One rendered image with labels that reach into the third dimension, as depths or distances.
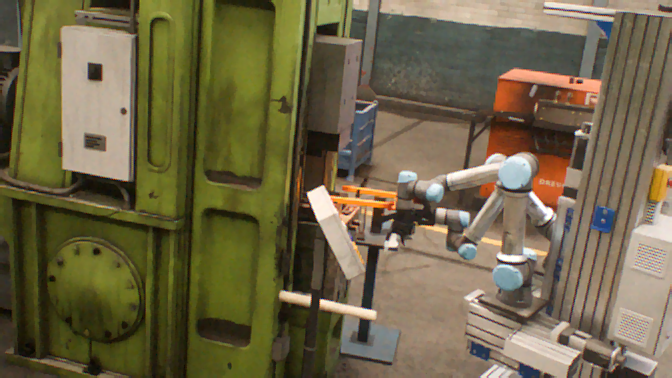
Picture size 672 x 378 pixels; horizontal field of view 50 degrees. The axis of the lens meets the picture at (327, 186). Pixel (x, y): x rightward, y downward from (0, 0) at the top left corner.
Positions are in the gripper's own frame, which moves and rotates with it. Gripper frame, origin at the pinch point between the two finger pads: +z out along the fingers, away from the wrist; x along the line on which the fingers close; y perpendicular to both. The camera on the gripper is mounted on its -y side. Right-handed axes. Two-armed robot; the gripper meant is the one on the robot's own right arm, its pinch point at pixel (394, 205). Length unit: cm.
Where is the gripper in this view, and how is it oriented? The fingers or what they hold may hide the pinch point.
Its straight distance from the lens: 342.3
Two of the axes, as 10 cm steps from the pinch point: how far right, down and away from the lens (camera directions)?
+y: -0.6, 9.5, 3.0
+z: -9.6, -1.4, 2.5
